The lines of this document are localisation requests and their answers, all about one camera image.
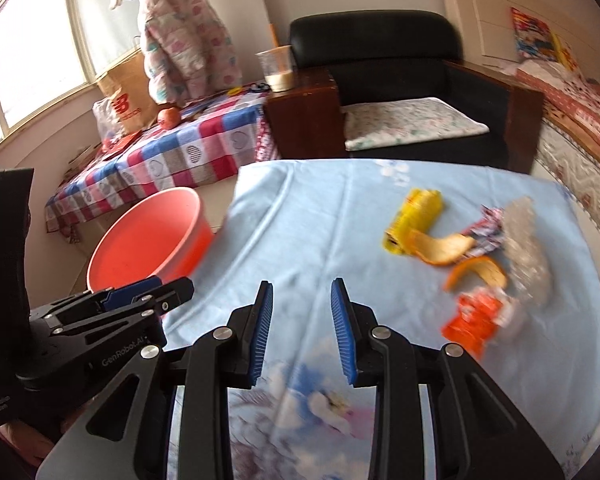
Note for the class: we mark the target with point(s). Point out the white curtain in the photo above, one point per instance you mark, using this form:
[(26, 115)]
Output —
[(105, 25)]

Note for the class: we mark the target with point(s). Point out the yellow hair clip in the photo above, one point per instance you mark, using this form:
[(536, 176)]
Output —
[(236, 91)]

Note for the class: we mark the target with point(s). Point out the window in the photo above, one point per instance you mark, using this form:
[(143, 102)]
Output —
[(30, 60)]

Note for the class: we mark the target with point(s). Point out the person's left hand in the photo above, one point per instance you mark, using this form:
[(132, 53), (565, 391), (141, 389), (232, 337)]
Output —
[(27, 440)]

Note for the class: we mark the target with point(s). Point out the cream bed headboard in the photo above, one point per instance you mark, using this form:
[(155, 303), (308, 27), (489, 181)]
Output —
[(480, 10)]

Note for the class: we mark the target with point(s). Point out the printed paper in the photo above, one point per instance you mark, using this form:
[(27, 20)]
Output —
[(487, 232)]

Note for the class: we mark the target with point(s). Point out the quilted mattress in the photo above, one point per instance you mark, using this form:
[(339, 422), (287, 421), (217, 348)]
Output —
[(580, 180)]

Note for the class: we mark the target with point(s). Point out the clear bubble wrap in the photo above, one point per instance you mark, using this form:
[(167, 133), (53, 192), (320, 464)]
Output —
[(525, 255)]

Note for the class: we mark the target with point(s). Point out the brown paper bag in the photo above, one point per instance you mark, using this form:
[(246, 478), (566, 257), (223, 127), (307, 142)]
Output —
[(130, 95)]

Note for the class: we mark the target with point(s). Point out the clear plastic bag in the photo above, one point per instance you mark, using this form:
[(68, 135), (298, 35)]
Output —
[(102, 120)]

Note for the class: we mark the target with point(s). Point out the checkered tablecloth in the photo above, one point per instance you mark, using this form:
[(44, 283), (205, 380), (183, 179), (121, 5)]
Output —
[(180, 150)]

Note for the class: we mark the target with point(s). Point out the yellow printed pillow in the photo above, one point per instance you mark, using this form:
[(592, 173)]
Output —
[(565, 52)]

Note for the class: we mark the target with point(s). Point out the orange drinking straw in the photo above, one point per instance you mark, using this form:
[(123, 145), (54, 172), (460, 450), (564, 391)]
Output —
[(274, 35)]

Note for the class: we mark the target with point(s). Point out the pink plastic bucket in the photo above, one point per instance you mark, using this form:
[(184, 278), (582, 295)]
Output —
[(150, 240)]

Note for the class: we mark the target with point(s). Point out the black eyeglasses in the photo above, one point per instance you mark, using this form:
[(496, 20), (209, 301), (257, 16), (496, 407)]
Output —
[(260, 87)]

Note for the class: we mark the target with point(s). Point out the black armchair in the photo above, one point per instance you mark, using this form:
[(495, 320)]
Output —
[(380, 45)]

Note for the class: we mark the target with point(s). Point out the floral seat cushion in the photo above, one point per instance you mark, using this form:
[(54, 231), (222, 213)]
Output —
[(410, 120)]

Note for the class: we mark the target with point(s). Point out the red packet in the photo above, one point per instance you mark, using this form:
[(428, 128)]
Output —
[(120, 142)]

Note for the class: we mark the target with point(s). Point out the colourful printed pillow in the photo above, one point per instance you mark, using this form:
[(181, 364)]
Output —
[(530, 35)]

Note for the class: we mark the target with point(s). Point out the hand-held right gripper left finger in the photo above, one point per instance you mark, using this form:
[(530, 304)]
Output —
[(260, 330)]

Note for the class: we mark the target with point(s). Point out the red apple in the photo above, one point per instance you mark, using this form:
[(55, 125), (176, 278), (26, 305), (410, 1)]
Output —
[(169, 116)]

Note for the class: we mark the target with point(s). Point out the red snack wrapper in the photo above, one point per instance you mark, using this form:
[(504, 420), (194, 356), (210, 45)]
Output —
[(470, 325)]

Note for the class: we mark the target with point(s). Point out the pastel puffy jacket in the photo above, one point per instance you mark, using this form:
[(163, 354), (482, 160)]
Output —
[(180, 35)]

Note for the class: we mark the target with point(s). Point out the bed with patterned bedding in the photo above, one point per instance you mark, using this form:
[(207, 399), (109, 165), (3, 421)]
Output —
[(580, 105)]

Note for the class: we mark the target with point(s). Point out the light blue floral sheet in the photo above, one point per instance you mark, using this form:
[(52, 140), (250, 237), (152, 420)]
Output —
[(330, 220)]

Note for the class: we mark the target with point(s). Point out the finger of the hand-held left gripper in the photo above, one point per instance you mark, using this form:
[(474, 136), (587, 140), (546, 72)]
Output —
[(172, 295), (130, 292)]

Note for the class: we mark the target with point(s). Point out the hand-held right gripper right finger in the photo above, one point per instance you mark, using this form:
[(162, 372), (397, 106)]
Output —
[(342, 330)]

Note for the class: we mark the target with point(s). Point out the plastic cup with milky drink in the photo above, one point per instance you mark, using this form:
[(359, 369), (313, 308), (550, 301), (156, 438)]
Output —
[(280, 77)]

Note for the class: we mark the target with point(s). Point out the yellow foam net sleeve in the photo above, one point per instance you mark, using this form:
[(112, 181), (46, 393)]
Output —
[(420, 210)]

